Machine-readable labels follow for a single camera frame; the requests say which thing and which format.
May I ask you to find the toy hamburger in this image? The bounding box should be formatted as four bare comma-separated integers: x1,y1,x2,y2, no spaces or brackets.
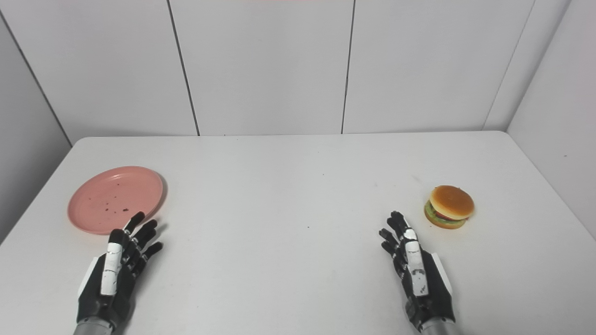
424,185,475,229

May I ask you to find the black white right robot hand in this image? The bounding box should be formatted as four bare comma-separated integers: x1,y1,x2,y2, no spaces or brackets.
379,211,456,332

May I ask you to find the pink round plate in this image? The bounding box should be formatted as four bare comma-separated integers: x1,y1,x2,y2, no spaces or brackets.
68,166,164,235

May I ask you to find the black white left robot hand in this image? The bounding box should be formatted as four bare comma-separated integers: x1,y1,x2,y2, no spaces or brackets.
77,212,164,328

